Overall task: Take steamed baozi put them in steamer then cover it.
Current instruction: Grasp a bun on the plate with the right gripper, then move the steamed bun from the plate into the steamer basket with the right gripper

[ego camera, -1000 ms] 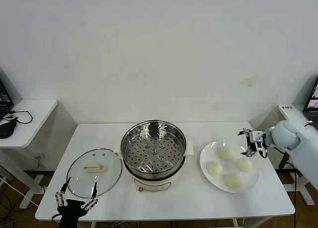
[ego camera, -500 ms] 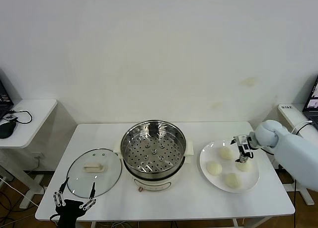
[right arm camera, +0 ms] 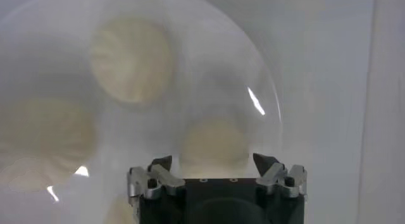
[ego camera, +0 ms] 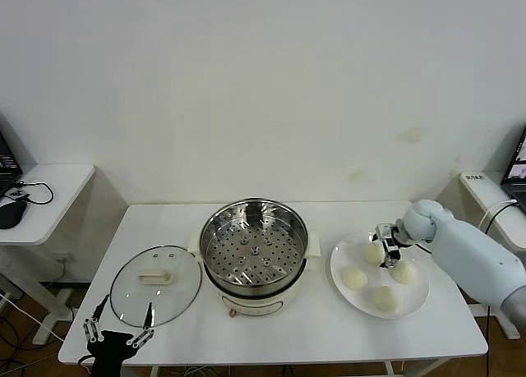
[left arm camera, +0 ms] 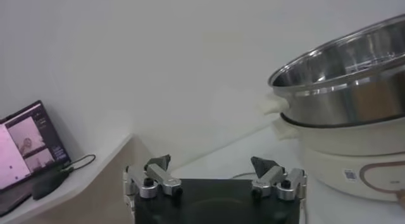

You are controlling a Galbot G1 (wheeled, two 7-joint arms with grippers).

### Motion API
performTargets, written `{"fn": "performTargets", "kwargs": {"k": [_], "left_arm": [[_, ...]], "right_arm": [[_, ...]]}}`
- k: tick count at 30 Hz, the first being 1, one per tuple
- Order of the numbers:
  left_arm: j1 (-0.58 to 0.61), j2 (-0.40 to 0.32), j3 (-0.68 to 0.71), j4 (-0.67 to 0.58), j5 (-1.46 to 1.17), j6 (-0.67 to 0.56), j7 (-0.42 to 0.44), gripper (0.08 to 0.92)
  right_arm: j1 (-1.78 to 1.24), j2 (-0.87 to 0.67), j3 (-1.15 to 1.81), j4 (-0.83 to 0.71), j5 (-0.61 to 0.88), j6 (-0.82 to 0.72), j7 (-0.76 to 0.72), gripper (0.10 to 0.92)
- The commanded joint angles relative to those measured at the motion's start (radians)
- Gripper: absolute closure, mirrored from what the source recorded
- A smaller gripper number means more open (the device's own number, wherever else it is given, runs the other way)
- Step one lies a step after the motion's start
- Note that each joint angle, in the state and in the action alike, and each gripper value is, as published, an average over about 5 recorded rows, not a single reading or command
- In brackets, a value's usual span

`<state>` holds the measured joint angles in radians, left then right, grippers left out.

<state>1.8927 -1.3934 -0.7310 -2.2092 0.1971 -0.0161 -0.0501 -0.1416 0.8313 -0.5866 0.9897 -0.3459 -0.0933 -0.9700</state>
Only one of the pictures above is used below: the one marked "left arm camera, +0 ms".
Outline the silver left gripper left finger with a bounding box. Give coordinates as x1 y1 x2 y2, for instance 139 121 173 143
122 154 184 200

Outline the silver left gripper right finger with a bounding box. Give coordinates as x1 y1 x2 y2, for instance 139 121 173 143
250 156 308 202

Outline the round glass pot lid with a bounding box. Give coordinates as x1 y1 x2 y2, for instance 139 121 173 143
232 171 309 224

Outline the stainless steel steamer basket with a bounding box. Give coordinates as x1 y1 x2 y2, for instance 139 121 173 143
258 13 405 128

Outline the white electric cooker base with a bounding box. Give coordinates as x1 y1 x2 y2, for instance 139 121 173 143
271 113 405 210

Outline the white rounded side desk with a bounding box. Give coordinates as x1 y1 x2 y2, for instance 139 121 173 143
0 133 153 224

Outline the black computer mouse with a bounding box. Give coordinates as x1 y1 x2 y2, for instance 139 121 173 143
30 170 71 201

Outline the black laptop with pink screen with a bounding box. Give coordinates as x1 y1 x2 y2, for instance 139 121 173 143
0 100 72 217

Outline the thin black looped cable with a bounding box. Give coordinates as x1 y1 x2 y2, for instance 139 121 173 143
60 154 97 175

